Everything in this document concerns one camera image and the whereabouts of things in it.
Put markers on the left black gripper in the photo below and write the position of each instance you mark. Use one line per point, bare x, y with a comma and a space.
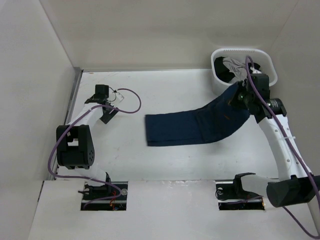
107, 116

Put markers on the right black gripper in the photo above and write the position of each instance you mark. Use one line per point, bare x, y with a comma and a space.
241, 86

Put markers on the dark blue denim trousers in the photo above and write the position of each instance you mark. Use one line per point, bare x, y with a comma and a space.
211, 123

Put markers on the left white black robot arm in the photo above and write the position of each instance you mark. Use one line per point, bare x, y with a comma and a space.
76, 150

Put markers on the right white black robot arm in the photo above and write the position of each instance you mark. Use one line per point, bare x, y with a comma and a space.
295, 183

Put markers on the grey crumpled garment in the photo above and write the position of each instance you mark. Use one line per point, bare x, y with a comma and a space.
235, 67

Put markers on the black garment in basket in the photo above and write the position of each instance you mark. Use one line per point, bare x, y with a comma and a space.
221, 71

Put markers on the white plastic laundry basket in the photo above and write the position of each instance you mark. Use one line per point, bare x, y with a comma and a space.
261, 61

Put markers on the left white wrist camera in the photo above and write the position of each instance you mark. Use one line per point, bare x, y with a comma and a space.
116, 98

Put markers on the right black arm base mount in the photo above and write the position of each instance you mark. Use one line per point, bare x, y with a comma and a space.
232, 197

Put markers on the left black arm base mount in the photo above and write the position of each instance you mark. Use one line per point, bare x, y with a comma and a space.
104, 197

